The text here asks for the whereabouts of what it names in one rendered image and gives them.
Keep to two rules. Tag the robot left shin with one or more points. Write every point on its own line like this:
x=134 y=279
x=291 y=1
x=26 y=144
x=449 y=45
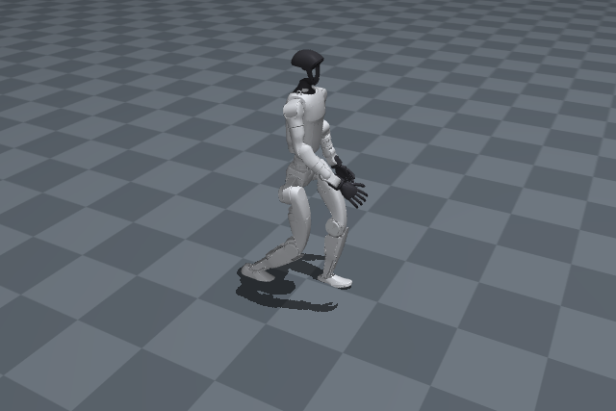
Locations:
x=333 y=247

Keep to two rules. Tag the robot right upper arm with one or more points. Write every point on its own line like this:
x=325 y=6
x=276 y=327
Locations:
x=293 y=112

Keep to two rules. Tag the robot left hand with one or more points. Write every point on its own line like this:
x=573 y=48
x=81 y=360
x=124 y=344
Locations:
x=343 y=171

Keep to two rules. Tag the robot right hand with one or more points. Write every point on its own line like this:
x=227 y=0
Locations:
x=349 y=191

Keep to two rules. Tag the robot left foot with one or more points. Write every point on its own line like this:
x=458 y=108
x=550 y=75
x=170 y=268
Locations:
x=335 y=281

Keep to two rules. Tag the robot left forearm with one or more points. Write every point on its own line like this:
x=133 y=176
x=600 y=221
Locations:
x=328 y=151

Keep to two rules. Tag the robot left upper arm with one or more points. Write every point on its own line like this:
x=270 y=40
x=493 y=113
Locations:
x=325 y=127

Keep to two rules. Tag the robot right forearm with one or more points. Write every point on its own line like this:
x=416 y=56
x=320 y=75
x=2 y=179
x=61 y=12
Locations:
x=314 y=163

